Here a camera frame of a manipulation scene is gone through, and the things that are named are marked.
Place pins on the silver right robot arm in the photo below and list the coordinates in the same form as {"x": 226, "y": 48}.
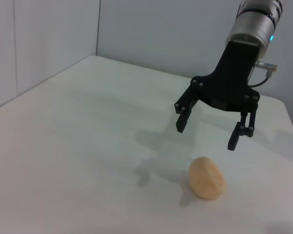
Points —
{"x": 254, "y": 23}

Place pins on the pale round bread bun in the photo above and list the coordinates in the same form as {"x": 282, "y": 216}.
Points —
{"x": 206, "y": 179}

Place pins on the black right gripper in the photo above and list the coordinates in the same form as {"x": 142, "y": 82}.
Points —
{"x": 236, "y": 80}

